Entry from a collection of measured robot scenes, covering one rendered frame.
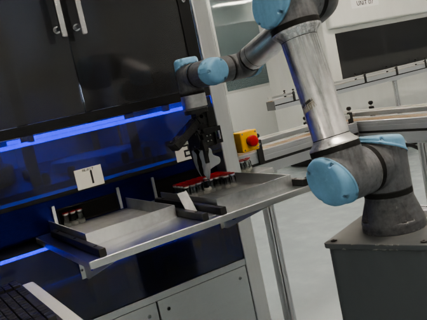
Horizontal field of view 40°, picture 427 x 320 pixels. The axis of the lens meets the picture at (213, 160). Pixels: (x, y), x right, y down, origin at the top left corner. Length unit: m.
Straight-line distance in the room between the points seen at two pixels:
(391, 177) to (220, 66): 0.56
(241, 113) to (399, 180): 6.24
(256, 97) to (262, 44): 6.13
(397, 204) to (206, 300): 0.84
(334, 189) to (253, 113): 6.42
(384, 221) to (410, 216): 0.06
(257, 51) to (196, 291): 0.83
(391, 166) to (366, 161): 0.08
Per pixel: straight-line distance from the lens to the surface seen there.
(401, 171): 1.42
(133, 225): 1.57
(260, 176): 1.83
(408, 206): 1.44
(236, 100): 7.57
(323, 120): 1.32
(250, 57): 1.67
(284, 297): 2.41
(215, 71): 1.63
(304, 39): 1.34
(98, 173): 1.80
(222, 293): 2.05
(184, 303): 1.98
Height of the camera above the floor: 1.22
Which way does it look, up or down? 7 degrees down
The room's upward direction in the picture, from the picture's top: 12 degrees counter-clockwise
